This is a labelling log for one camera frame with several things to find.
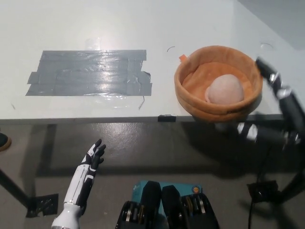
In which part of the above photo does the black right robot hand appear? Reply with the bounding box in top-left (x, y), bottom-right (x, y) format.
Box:
top-left (215, 56), bottom-right (305, 147)

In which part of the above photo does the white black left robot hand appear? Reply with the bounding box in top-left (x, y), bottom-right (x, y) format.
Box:
top-left (63, 139), bottom-right (107, 207)

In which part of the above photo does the pale pink plush dumpling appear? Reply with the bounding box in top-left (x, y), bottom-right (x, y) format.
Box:
top-left (205, 73), bottom-right (245, 104)

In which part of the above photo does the robot torso black teal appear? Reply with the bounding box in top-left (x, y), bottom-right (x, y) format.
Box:
top-left (115, 180), bottom-right (220, 229)

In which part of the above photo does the black floor tape patch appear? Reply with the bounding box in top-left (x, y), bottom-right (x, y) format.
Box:
top-left (25, 193), bottom-right (59, 219)
top-left (246, 180), bottom-right (281, 204)

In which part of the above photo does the dark shoe brown sole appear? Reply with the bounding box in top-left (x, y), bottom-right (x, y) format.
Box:
top-left (0, 132), bottom-right (12, 152)

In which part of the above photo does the orange plush basket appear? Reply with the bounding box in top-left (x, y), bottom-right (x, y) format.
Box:
top-left (173, 47), bottom-right (264, 124)

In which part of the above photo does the small black tape strip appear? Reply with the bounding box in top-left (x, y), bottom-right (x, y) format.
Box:
top-left (158, 114), bottom-right (177, 123)

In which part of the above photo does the black cable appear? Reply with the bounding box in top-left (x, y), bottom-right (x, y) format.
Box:
top-left (247, 143), bottom-right (266, 229)

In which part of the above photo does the grey duct tape patch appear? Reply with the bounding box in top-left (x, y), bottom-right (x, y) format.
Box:
top-left (25, 49), bottom-right (153, 97)

